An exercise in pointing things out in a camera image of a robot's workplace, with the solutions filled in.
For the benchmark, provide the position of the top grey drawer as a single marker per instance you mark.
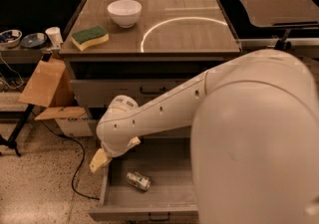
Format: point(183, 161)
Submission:
point(99, 93)

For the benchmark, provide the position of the bottom grey drawer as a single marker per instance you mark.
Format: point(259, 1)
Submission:
point(166, 162)

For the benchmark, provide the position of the middle grey drawer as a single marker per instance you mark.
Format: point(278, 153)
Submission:
point(94, 127)

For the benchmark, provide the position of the green yellow sponge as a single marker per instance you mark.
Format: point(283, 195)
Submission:
point(90, 37)

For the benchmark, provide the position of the black tripod stand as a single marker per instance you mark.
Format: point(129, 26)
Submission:
point(21, 117)

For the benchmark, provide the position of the white paper cup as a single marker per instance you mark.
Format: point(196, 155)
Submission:
point(55, 36)

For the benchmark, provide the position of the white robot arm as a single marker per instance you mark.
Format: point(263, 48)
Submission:
point(254, 138)

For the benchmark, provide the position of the grey drawer cabinet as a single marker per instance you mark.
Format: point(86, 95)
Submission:
point(173, 39)

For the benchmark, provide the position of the white ceramic bowl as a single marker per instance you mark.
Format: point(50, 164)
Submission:
point(125, 13)

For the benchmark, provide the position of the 7up soda can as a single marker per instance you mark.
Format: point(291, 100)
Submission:
point(139, 181)

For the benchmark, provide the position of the cardboard box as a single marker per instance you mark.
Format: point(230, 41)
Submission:
point(49, 88)

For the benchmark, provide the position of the grey drawer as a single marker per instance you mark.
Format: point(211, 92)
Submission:
point(94, 127)
point(166, 162)
point(99, 93)

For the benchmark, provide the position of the blue patterned bowl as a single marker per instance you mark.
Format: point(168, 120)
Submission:
point(10, 38)

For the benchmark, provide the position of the black office chair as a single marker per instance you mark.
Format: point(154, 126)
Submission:
point(285, 15)

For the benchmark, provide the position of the dark blue plate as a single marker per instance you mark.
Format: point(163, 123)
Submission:
point(34, 41)

